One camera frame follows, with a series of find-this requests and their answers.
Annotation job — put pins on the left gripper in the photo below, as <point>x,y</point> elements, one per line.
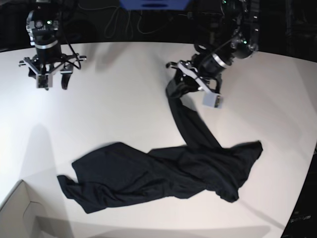
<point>203,67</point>

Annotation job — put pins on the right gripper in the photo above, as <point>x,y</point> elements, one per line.
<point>64,64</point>

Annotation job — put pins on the dark navy t-shirt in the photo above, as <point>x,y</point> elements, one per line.
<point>118,175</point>

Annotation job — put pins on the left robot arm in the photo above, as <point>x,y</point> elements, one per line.
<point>235,36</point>

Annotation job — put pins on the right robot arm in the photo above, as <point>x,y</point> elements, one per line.
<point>54,53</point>

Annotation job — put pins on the blue plastic bin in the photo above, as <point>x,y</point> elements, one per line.
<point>154,4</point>

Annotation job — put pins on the white cardboard box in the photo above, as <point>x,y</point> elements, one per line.
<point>17,218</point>

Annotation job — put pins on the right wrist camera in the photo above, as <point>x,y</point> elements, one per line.
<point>44,81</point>

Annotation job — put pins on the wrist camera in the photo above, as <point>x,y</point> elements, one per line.
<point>212,100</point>
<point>44,81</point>

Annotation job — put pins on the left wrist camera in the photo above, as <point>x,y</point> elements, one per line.
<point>212,100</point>

